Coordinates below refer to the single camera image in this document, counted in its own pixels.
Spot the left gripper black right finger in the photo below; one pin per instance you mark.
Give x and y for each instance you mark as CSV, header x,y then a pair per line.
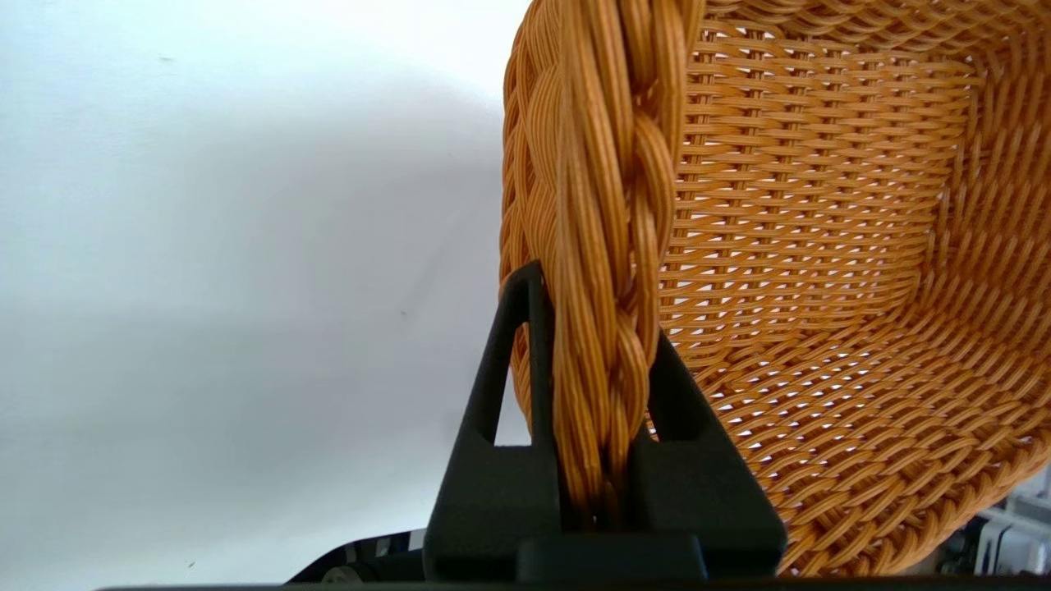
x,y
698,484

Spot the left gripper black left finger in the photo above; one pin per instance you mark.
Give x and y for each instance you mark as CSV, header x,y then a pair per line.
x,y
493,492

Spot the orange wicker basket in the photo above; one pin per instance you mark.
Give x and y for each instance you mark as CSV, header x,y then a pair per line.
x,y
821,271

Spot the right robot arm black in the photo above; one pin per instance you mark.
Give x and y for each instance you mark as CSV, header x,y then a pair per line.
x,y
369,562

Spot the grey robot base chassis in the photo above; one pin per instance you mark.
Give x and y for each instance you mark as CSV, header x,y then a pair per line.
x,y
998,533

